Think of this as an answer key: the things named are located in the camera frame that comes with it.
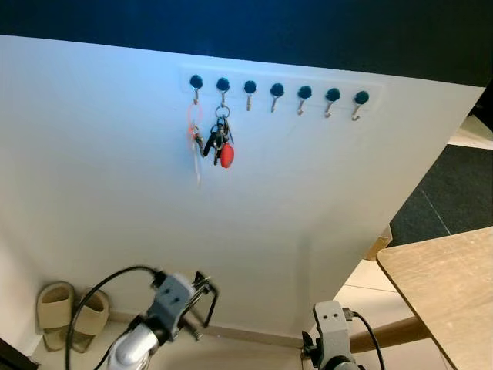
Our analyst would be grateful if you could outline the keys with red fob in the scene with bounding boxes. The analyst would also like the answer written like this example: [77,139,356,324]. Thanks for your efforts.
[204,105,236,170]

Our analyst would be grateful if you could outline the keys with pink loop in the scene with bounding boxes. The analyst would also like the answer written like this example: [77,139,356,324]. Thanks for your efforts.
[187,100,208,187]

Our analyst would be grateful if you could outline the black knob metal hook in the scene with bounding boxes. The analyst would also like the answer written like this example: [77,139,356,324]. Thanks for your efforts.
[297,86,312,116]
[216,77,230,109]
[270,83,284,114]
[189,74,203,104]
[351,91,369,122]
[324,88,340,119]
[243,80,257,112]

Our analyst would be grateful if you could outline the wooden table leg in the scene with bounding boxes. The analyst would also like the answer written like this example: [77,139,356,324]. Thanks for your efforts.
[349,315,432,355]

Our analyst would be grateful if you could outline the beige slipper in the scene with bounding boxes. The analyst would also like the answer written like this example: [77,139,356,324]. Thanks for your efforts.
[71,288,111,355]
[36,281,77,352]

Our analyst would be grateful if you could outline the brown cardboard box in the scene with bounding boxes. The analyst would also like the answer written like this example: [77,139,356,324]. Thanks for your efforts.
[362,227,394,262]

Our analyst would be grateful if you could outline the light wooden table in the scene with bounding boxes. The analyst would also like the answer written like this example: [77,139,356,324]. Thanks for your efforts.
[376,227,493,370]

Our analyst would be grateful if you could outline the dark grey rug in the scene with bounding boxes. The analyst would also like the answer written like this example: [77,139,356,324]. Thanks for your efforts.
[389,144,493,247]

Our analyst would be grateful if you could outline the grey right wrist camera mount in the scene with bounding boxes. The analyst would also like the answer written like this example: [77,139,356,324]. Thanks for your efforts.
[314,300,348,362]

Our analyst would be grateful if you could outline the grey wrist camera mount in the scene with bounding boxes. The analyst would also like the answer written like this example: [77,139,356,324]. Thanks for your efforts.
[146,273,198,334]
[314,300,348,362]

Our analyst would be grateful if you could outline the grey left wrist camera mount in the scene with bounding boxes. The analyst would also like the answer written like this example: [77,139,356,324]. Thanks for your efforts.
[146,273,198,334]

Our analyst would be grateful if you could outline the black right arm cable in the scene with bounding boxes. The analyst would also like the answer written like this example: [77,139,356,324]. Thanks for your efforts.
[344,308,386,370]

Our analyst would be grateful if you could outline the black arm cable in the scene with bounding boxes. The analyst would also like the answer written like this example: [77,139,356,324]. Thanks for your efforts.
[65,265,167,370]
[344,308,386,370]

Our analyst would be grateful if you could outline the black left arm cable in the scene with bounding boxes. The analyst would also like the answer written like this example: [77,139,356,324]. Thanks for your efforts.
[65,265,167,370]

